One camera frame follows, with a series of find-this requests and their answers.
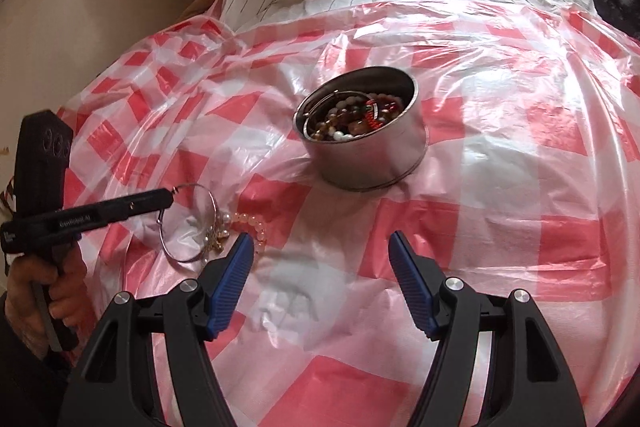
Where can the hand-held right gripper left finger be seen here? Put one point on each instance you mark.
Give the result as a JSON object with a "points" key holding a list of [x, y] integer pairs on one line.
{"points": [[235, 277]]}

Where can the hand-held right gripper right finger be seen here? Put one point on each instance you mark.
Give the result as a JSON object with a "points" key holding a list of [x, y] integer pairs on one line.
{"points": [[410, 277]]}

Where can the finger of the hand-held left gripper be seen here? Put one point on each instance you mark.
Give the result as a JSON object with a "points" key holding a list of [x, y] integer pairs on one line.
{"points": [[140, 204]]}

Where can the thin silver charm bangle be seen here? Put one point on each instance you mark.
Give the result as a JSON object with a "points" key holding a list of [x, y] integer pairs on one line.
{"points": [[216, 239]]}

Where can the round metal tin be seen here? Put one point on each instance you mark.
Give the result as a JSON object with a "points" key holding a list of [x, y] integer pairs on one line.
{"points": [[370, 157]]}

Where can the person's left hand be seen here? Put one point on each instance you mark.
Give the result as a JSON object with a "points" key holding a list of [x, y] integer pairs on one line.
{"points": [[67, 297]]}

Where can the red checked plastic sheet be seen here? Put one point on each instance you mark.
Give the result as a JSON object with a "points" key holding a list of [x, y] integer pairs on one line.
{"points": [[500, 157]]}

